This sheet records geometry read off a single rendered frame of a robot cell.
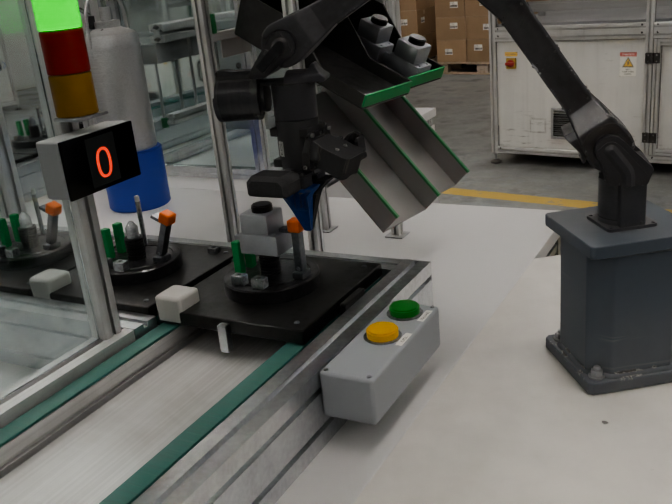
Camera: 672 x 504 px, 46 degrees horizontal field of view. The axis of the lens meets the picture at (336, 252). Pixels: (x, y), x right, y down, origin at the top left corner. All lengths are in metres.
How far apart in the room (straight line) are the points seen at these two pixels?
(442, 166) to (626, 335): 0.59
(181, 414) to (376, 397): 0.24
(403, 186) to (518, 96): 4.06
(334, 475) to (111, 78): 1.30
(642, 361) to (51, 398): 0.73
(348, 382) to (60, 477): 0.33
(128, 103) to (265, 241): 0.96
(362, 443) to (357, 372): 0.10
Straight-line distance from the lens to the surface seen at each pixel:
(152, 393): 1.04
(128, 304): 1.18
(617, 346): 1.06
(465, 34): 9.59
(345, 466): 0.94
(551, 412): 1.03
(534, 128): 5.41
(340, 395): 0.93
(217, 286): 1.19
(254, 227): 1.11
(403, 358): 0.98
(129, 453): 0.93
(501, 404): 1.04
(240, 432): 0.84
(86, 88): 1.00
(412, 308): 1.04
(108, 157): 1.02
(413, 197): 1.37
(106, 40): 1.99
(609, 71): 5.17
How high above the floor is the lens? 1.41
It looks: 20 degrees down
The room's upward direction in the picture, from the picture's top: 6 degrees counter-clockwise
